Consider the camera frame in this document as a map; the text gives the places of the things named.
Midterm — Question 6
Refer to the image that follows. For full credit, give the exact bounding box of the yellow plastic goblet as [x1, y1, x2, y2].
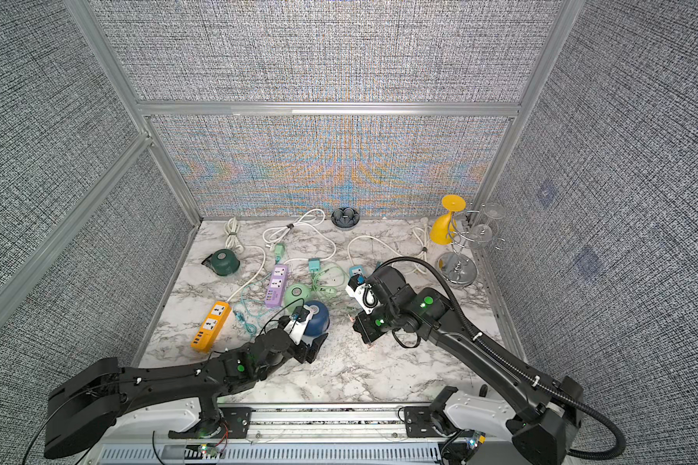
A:
[430, 195, 466, 245]

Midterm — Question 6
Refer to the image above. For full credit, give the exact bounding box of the navy blue meat grinder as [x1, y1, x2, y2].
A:
[304, 300, 331, 337]

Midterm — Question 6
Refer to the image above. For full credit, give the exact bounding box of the white power cord right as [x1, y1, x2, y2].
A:
[346, 217, 432, 275]

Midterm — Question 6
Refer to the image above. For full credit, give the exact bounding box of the teal usb adapter middle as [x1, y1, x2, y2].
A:
[308, 259, 321, 273]

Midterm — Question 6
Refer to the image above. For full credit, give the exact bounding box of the teal power strip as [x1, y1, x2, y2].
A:
[349, 265, 366, 277]

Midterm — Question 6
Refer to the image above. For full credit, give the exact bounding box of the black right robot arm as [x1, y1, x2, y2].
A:
[346, 257, 626, 464]

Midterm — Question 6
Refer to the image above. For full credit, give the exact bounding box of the black grinder blade lid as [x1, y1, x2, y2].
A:
[331, 207, 361, 231]

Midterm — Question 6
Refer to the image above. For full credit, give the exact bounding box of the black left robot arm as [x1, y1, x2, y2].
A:
[44, 327, 328, 459]

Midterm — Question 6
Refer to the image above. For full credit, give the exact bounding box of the orange power strip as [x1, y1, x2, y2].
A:
[190, 301, 232, 353]

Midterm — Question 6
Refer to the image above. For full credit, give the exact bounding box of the chrome wire glass rack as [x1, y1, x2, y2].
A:
[436, 203, 506, 287]

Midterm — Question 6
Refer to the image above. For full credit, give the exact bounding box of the dark green meat grinder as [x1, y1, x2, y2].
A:
[202, 248, 240, 276]

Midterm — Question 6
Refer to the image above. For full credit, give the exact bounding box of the clear wine glass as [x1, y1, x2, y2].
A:
[469, 224, 494, 247]

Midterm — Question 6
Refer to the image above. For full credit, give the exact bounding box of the purple power strip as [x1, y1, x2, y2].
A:
[264, 265, 289, 308]

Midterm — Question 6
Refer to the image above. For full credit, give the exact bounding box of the green usb wall adapter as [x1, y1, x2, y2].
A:
[273, 242, 285, 263]

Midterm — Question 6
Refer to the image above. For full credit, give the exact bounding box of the light green charging cable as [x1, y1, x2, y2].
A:
[310, 262, 350, 303]

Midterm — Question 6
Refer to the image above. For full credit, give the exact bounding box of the teal charging cable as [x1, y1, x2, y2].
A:
[232, 295, 286, 338]

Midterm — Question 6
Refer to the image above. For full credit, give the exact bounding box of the light green meat grinder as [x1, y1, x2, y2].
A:
[283, 283, 311, 311]

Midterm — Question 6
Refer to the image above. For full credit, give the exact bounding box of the white power cord left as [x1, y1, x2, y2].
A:
[223, 217, 268, 303]

